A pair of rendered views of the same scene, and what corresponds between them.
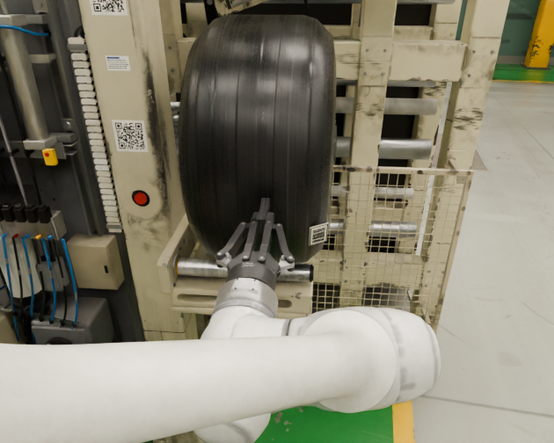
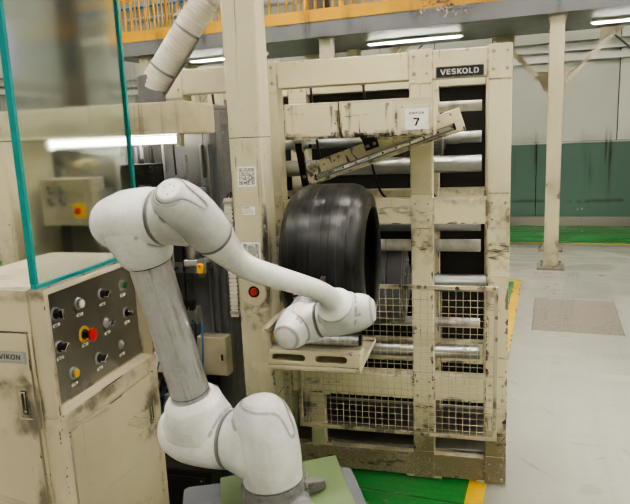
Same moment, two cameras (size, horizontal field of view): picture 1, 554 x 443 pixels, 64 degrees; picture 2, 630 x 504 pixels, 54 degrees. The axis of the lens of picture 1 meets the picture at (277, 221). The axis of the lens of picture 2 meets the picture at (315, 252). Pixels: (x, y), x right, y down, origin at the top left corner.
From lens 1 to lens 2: 1.32 m
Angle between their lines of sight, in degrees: 21
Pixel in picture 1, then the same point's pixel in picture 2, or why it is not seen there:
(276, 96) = (329, 222)
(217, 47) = (301, 200)
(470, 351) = (552, 481)
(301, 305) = (352, 361)
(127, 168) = not seen: hidden behind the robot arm
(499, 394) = not seen: outside the picture
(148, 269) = (253, 344)
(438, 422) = not seen: outside the picture
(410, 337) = (359, 297)
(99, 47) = (239, 202)
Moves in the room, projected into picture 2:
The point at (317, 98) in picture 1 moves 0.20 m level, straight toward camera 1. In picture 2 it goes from (351, 223) to (339, 232)
